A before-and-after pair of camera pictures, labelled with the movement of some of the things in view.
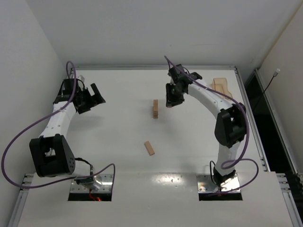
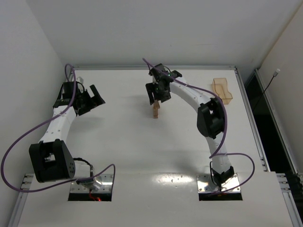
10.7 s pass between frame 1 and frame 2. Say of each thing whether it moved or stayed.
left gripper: stayed
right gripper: moved
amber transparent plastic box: stayed
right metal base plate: stayed
